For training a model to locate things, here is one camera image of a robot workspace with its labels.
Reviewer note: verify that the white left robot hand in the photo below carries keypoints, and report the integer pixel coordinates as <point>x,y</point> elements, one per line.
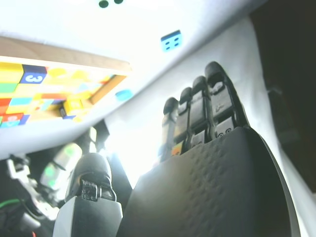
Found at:
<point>209,185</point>

